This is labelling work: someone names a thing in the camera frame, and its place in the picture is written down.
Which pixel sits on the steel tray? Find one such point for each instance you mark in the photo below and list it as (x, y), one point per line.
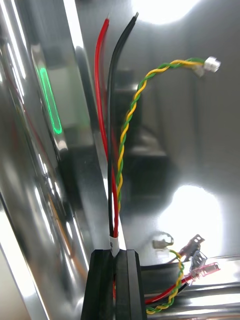
(200, 130)

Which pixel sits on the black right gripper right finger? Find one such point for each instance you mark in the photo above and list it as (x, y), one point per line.
(130, 287)

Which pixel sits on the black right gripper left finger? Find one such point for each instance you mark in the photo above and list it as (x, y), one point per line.
(100, 287)

